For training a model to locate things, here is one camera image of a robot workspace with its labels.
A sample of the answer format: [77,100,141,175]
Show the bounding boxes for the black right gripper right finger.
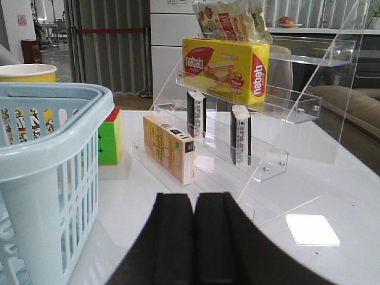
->
[195,192,330,284]

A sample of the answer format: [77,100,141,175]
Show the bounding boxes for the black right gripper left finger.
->
[106,193,194,284]

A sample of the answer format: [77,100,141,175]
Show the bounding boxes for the black white tissue pack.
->
[186,90,206,138]
[230,104,252,166]

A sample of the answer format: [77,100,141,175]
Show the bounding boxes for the light blue plastic basket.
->
[1,82,114,284]

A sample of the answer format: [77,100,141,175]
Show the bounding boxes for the clear acrylic right shelf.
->
[131,0,380,228]

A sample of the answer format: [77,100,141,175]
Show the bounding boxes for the orange flat carton box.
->
[143,115,195,185]

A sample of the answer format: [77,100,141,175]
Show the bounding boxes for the colourful puzzle cube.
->
[98,108,125,166]

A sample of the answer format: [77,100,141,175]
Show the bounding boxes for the yellow nabati wafer box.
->
[182,37,270,105]

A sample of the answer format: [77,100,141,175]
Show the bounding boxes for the beige sofa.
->
[307,85,379,138]

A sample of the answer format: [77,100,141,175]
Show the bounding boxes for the yellow snack bag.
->
[192,0,273,44]

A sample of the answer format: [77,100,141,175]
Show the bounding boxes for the white cabinet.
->
[150,0,201,103]

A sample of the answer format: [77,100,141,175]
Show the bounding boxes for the fruit plate on counter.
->
[277,16,303,29]

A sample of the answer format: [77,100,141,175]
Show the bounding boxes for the red box in background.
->
[20,39,42,64]

